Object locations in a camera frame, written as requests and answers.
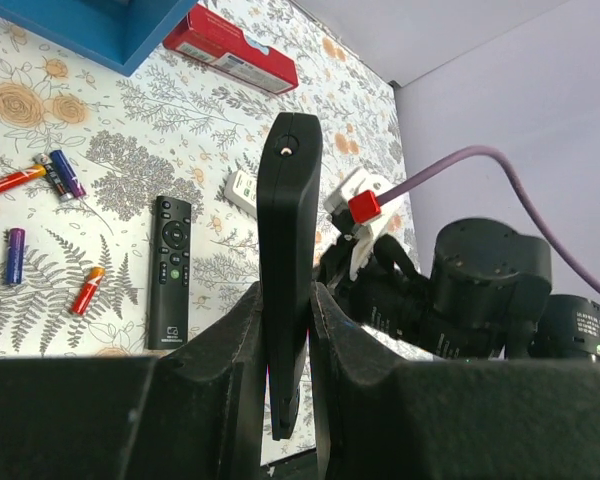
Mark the floral patterned table mat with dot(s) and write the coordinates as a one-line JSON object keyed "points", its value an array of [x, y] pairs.
{"points": [[175, 127]]}

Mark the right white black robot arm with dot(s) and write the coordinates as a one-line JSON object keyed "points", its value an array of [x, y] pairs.
{"points": [[489, 295]]}

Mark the red rectangular box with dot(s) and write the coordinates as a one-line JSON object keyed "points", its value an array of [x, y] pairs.
{"points": [[210, 39]]}

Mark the black remote with back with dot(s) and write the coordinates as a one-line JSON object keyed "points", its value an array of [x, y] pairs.
{"points": [[288, 185]]}

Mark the dark blue AAA battery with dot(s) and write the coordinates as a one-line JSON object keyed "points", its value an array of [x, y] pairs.
{"points": [[53, 177]]}

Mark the red blue battery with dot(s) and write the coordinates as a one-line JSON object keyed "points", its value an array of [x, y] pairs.
{"points": [[18, 178]]}

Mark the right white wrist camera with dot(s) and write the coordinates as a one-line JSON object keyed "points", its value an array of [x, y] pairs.
{"points": [[356, 210]]}

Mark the purple small battery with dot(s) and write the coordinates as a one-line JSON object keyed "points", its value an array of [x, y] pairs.
{"points": [[15, 256]]}

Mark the black slim remote control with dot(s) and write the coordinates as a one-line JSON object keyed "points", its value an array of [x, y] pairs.
{"points": [[168, 308]]}

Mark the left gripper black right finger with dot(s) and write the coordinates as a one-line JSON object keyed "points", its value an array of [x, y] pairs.
{"points": [[380, 416]]}

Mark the orange red small battery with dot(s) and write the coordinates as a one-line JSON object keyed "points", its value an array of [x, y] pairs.
{"points": [[88, 290]]}

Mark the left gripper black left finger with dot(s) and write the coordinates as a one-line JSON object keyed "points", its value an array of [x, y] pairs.
{"points": [[196, 413]]}

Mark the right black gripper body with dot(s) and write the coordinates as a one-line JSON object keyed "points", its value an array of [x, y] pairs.
{"points": [[340, 288]]}

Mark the white air conditioner remote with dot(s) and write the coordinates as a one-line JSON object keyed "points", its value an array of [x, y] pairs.
{"points": [[241, 191]]}

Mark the blue multicolour shelf unit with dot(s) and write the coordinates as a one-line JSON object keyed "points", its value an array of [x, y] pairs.
{"points": [[119, 35]]}

